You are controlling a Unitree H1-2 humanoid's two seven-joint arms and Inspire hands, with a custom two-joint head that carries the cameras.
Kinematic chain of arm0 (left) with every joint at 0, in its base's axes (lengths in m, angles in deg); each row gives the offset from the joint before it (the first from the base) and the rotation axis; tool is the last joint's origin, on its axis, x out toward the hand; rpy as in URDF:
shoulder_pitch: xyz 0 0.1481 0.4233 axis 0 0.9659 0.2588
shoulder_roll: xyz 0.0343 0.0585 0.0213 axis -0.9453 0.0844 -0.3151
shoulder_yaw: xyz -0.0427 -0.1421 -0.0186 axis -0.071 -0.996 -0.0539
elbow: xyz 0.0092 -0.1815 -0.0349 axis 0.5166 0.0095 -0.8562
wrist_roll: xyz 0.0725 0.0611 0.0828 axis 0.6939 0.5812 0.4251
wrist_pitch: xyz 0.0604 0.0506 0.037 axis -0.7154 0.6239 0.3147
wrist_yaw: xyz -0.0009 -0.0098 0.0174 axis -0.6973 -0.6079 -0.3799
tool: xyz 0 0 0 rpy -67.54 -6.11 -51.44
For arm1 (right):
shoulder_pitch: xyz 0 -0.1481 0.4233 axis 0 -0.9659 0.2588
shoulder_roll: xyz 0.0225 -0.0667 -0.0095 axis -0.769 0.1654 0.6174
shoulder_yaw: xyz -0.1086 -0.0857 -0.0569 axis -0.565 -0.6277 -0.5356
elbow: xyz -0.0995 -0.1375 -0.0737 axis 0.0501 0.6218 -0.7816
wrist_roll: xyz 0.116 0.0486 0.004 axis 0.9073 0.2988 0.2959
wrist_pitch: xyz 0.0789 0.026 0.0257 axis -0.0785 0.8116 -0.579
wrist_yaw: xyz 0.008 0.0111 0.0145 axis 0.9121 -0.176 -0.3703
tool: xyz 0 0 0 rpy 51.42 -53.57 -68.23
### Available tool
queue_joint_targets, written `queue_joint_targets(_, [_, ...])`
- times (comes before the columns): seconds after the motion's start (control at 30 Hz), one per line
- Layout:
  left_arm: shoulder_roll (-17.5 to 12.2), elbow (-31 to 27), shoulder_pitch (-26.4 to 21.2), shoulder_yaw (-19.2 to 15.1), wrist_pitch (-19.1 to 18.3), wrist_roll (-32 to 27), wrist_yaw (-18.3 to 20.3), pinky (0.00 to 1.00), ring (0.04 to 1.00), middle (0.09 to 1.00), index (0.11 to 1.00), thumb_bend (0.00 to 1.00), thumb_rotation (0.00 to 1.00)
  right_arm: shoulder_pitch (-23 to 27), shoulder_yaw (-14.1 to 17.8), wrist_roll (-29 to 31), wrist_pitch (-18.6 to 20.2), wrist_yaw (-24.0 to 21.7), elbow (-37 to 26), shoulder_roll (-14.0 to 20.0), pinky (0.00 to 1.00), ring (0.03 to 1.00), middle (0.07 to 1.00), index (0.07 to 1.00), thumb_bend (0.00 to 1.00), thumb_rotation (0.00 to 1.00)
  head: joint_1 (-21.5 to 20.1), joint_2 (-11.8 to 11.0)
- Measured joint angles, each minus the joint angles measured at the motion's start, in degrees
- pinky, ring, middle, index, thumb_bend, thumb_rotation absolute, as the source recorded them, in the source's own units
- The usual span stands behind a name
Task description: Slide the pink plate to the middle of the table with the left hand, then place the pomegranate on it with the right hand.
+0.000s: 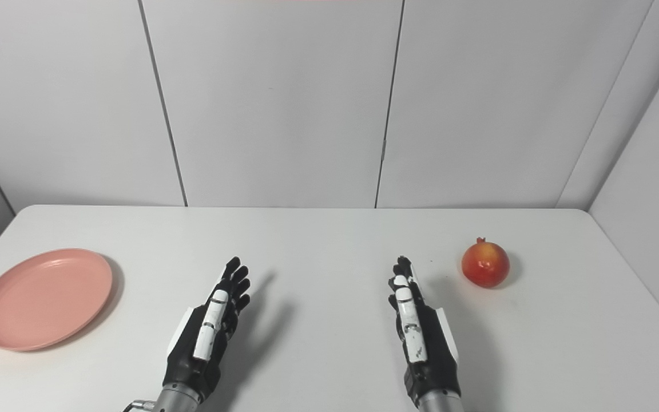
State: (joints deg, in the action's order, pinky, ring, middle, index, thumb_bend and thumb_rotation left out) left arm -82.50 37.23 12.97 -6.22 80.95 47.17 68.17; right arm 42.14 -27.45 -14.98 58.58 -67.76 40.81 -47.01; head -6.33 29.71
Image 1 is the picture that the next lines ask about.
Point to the pink round plate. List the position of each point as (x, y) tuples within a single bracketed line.
[(43, 300)]

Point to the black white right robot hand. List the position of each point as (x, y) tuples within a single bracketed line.
[(435, 360)]

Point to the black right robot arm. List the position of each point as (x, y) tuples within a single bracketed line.
[(441, 403)]

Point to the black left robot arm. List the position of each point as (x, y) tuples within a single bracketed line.
[(178, 400)]

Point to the red pomegranate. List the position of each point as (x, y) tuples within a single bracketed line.
[(485, 264)]

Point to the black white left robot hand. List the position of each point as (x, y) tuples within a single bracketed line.
[(198, 366)]

